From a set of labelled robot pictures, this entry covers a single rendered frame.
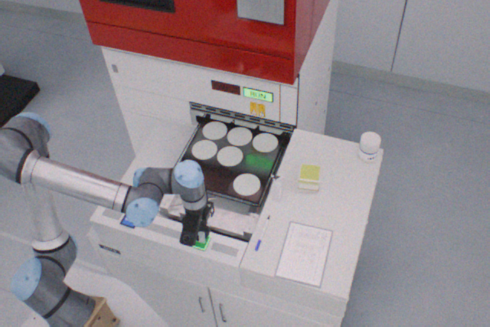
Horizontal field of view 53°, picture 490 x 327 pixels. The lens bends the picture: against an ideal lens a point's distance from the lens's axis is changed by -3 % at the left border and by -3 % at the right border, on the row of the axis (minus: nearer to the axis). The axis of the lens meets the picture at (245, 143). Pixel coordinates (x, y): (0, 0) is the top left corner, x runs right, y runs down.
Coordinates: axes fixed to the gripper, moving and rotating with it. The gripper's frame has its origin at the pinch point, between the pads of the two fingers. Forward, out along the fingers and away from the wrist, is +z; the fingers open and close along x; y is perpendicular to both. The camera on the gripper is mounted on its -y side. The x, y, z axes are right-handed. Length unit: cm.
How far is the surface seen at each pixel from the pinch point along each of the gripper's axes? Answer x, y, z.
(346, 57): -12, 207, 83
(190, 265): 2.9, -4.0, 11.4
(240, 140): 5, 51, 8
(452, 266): -99, 76, 97
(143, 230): 19.8, -1.7, 1.7
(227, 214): -2.3, 18.4, 9.7
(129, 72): 56, 58, -9
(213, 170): 9.3, 33.9, 7.8
